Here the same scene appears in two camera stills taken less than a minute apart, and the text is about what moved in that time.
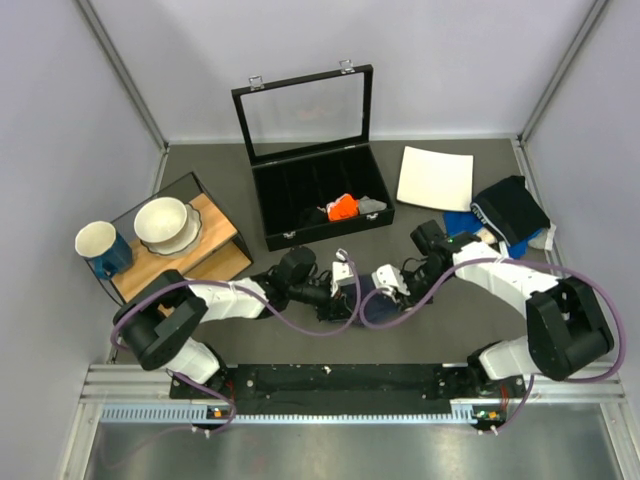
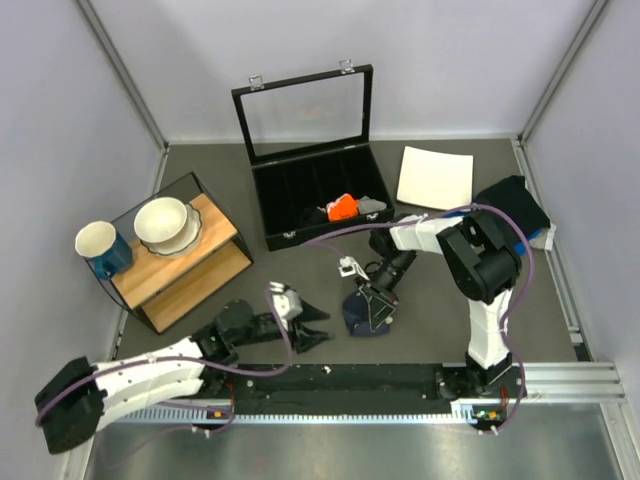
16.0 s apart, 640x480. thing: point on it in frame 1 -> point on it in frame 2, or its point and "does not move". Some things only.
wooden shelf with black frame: [218, 252] does not move
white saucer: [186, 239] does not move
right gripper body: [419, 283] -> [389, 274]
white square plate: [436, 180] does not move
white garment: [544, 239] does not move
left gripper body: [324, 309] -> [290, 328]
